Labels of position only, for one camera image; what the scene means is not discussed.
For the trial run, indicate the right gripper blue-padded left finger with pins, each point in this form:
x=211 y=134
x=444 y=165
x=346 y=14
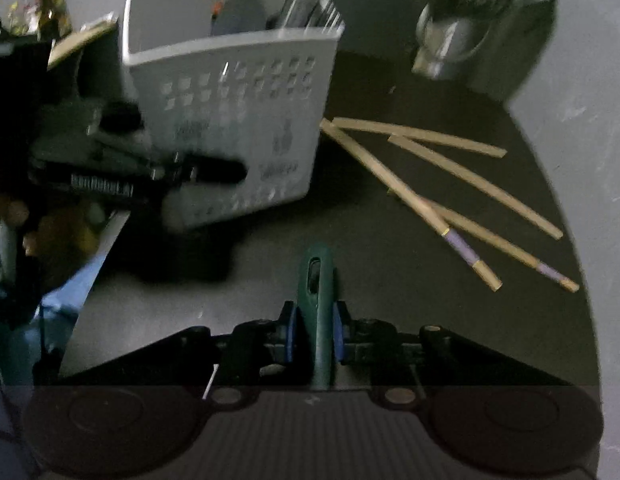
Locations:
x=251 y=359

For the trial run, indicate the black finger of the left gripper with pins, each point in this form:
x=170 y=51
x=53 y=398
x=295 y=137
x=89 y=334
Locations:
x=194 y=168

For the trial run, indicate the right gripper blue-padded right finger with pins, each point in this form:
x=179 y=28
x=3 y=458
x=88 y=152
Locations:
x=406 y=370

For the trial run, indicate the green-handled utensil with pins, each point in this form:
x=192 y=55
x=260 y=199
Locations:
x=315 y=299

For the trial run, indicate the white perforated utensil caddy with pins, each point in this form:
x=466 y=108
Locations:
x=258 y=97

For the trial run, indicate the purple-banded wooden chopstick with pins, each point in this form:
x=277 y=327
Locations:
x=503 y=245

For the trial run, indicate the plain wooden chopstick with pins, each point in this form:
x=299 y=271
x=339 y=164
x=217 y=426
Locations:
x=483 y=185
x=417 y=134

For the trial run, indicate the steel peeler with grey handle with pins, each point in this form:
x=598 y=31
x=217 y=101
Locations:
x=308 y=14

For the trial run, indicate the blue sleeve forearm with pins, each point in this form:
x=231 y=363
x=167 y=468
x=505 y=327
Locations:
x=38 y=314

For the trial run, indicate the person's left hand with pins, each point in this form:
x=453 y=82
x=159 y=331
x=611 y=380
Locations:
x=41 y=231

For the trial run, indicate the wooden side shelf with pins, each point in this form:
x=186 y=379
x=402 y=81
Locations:
x=75 y=41

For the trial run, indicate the bottles on side shelf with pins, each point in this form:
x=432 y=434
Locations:
x=35 y=18

